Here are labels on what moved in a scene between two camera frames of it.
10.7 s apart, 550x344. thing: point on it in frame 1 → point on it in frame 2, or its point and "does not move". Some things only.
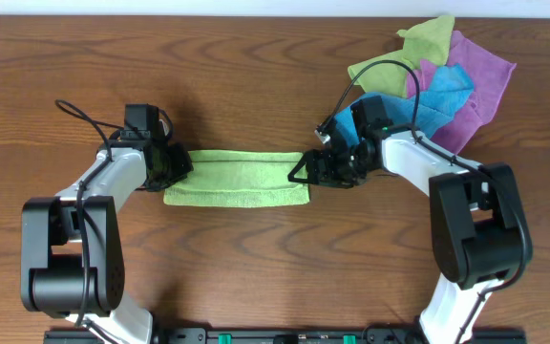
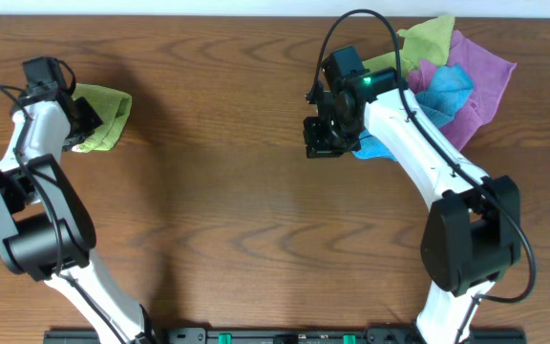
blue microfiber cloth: x=453 y=86 does not move
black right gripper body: x=326 y=167 → x=323 y=141
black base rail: x=294 y=336 does not move
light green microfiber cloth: x=240 y=179 → x=112 y=107
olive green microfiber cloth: x=429 y=41 does not move
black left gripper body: x=179 y=167 → x=87 y=120
